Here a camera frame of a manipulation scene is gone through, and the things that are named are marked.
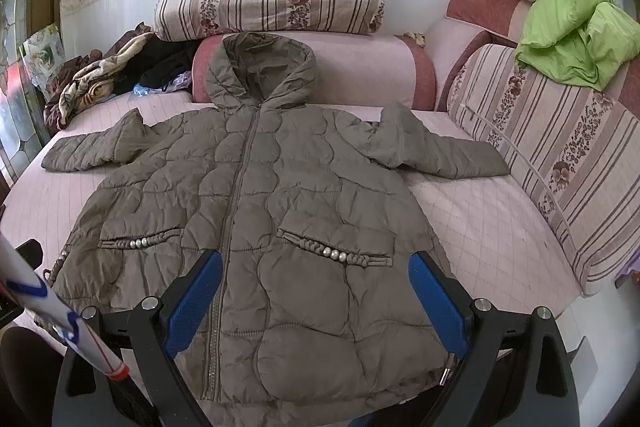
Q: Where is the striped floral quilt right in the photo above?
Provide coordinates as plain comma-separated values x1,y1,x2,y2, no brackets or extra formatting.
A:
447,43,639,296

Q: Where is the stained glass window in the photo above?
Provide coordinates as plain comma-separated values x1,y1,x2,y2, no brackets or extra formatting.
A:
1,0,49,187

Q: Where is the beige brown floral blanket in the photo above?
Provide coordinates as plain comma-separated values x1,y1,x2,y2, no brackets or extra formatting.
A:
43,23,154,133

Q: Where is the blue plastic bag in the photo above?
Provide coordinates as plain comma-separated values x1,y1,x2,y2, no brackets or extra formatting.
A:
132,72,192,96

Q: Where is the pink rolled quilt back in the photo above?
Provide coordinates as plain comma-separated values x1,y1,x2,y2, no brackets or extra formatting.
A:
191,30,437,112

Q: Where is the lime green jacket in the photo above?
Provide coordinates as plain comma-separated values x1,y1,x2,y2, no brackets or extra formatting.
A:
515,0,639,92

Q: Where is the pink rolled quilt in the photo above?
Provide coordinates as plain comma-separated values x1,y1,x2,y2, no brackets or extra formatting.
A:
191,30,437,112
424,0,640,108

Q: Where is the olive quilted hooded jacket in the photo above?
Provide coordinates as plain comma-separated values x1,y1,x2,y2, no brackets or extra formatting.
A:
41,32,509,426

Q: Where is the pink rolled quilt right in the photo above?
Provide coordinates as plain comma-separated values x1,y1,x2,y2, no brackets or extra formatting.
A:
424,0,640,108

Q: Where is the black clothing pile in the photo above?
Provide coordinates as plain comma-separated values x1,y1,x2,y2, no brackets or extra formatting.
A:
122,36,202,89

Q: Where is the white blue red cable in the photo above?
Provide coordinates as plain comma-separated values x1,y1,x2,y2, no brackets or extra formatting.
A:
0,231,132,382

